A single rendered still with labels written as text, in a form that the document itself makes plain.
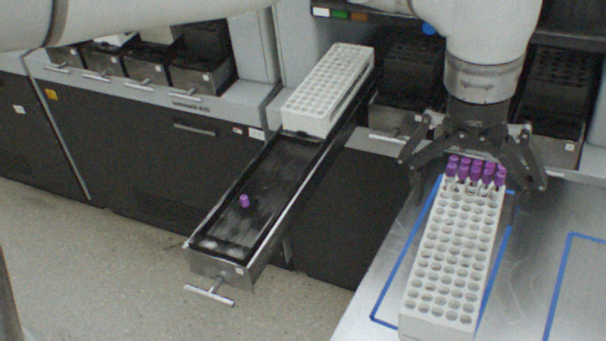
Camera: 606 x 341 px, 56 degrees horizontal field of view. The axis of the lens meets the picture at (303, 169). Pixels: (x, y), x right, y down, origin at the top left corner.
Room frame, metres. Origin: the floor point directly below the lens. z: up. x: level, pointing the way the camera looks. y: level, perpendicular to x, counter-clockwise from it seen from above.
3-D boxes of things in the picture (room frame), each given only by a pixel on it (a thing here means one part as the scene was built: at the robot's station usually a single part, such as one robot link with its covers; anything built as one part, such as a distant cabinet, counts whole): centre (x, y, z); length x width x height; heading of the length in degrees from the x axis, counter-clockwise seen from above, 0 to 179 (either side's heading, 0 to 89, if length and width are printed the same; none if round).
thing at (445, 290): (0.55, -0.21, 0.85); 0.30 x 0.10 x 0.06; 153
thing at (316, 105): (1.07, -0.08, 0.83); 0.30 x 0.10 x 0.06; 150
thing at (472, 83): (0.58, -0.23, 1.16); 0.09 x 0.09 x 0.06
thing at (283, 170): (0.92, 0.01, 0.78); 0.73 x 0.14 x 0.09; 150
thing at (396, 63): (1.08, -0.26, 0.85); 0.12 x 0.02 x 0.06; 60
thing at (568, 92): (0.92, -0.52, 0.85); 0.12 x 0.02 x 0.06; 59
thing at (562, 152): (1.13, -0.64, 0.78); 0.73 x 0.14 x 0.09; 150
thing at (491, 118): (0.58, -0.23, 1.09); 0.08 x 0.07 x 0.09; 63
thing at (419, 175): (0.61, -0.17, 0.95); 0.03 x 0.01 x 0.07; 153
